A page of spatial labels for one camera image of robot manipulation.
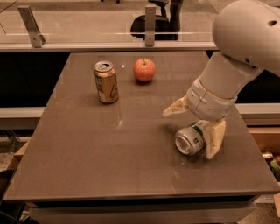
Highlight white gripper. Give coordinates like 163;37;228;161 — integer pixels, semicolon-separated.
163;79;237;159

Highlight white green 7up can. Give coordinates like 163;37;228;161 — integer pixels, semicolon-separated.
175;120;207;156

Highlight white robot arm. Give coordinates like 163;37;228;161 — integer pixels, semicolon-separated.
163;0;280;158

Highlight gold brown soda can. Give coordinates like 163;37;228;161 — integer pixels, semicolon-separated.
94;60;119;103

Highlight box of cans at right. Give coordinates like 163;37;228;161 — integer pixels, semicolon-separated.
249;127;280;182

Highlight red apple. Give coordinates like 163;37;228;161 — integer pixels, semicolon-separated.
133;58;156;82

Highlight black office chair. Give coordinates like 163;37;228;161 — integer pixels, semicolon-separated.
130;0;184;40

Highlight glass railing panel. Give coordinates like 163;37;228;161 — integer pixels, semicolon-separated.
0;0;221;44

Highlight middle metal glass bracket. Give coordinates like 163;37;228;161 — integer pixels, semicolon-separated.
145;3;156;47

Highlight metal glass bracket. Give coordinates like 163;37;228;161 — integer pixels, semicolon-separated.
17;5;46;48
145;3;156;47

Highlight left metal glass bracket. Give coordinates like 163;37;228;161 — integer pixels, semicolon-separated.
17;5;46;48

